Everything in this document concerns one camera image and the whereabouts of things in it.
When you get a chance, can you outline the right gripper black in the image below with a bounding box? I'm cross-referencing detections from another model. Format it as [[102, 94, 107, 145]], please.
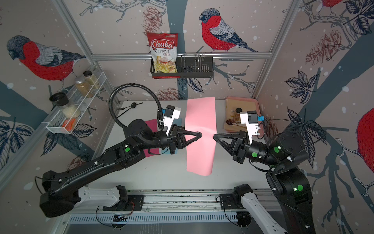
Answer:
[[215, 131, 283, 170]]

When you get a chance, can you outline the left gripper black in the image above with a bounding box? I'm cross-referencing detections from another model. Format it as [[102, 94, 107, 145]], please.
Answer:
[[139, 123, 199, 156]]

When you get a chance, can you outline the light pink paper sheet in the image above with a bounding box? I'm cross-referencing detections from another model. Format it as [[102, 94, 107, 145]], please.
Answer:
[[185, 97, 217, 176]]

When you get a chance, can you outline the magenta paper sheet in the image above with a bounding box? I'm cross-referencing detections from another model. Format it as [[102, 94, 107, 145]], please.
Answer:
[[144, 119, 160, 158]]

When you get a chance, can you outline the light blue paper sheet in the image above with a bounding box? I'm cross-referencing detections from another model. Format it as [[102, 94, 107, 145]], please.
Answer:
[[164, 117, 182, 136]]

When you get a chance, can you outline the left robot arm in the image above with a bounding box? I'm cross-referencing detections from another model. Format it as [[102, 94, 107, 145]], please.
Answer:
[[40, 120, 202, 218]]

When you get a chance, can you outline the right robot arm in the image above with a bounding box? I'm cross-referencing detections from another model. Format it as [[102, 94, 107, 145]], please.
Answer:
[[213, 131, 316, 234]]

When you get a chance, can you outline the iridescent purple spoon front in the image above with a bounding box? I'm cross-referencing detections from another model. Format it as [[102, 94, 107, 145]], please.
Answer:
[[226, 119, 241, 126]]

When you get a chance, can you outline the red pepper spice jar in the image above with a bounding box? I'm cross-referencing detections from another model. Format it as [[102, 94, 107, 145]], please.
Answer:
[[235, 108, 243, 115]]

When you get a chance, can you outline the pink plastic tray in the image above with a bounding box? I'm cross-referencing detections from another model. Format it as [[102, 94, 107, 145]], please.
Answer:
[[224, 96, 265, 137]]

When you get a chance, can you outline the black spoon on table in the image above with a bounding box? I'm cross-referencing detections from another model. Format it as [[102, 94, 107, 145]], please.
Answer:
[[117, 102, 143, 118]]

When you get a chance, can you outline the Chuba cassava chips bag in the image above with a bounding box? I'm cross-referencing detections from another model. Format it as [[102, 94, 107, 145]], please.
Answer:
[[147, 33, 178, 74]]

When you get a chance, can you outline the tan spice bottle front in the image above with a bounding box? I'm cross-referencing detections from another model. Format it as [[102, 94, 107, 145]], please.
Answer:
[[75, 78, 94, 98]]

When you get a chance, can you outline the tan spice bottle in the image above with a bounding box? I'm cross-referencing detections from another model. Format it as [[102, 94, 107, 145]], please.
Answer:
[[83, 71, 101, 90], [75, 78, 94, 98]]

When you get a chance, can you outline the tan spice bottle rear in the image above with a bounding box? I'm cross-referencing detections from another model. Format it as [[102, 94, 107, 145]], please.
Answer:
[[83, 71, 101, 90]]

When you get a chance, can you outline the small red box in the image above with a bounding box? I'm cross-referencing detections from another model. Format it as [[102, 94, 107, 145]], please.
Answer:
[[61, 119, 77, 132]]

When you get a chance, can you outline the black lid grinder jar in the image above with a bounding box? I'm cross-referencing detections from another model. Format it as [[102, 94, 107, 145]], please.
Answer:
[[49, 92, 81, 120]]

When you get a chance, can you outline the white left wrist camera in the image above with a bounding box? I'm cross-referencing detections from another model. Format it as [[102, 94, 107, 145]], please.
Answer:
[[163, 105, 182, 135]]

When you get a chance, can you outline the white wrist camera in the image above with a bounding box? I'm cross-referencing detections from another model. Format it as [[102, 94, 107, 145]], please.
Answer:
[[240, 111, 265, 145], [163, 105, 182, 135]]

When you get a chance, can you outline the black corrugated cable hose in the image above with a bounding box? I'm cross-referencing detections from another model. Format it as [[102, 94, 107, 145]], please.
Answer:
[[108, 83, 164, 129]]

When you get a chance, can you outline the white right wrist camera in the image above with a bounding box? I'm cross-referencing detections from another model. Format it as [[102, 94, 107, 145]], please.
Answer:
[[240, 111, 265, 145]]

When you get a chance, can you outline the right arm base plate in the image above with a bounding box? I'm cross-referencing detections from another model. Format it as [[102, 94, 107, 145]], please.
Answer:
[[219, 193, 260, 212]]

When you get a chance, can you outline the black wire wall basket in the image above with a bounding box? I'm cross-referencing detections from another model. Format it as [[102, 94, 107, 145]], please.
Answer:
[[150, 55, 214, 79]]

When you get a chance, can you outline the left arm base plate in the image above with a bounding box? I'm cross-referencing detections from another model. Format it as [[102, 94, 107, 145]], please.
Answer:
[[116, 195, 145, 211]]

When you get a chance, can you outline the clear acrylic wall shelf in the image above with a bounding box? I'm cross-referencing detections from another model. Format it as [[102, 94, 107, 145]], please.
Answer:
[[46, 72, 107, 134]]

